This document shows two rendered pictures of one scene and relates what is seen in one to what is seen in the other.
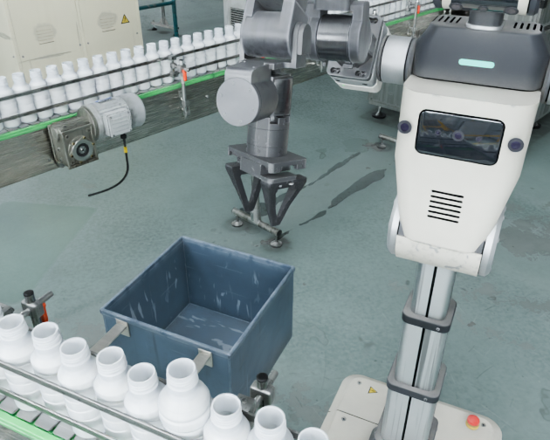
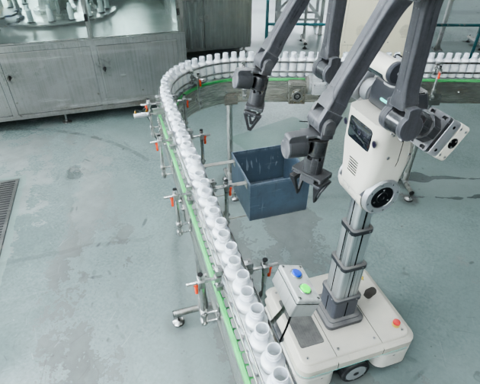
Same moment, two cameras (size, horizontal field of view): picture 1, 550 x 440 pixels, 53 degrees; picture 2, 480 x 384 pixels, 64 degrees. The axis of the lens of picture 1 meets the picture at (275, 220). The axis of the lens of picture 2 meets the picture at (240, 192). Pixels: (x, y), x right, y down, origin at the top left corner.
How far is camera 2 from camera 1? 1.03 m
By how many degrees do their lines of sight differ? 39
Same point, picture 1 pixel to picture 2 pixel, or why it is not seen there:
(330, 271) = (425, 229)
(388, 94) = not seen: outside the picture
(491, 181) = (366, 159)
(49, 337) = (184, 138)
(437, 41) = (376, 85)
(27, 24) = (354, 24)
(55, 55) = not seen: hidden behind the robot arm
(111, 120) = (315, 86)
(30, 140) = (279, 84)
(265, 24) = (258, 57)
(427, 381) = (344, 260)
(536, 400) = not seen: outside the picture
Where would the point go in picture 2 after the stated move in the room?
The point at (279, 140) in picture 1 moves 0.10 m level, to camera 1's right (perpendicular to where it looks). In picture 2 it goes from (255, 99) to (275, 108)
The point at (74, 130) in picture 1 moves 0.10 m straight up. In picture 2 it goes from (296, 85) to (297, 71)
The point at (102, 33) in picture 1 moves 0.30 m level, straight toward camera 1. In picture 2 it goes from (399, 38) to (394, 44)
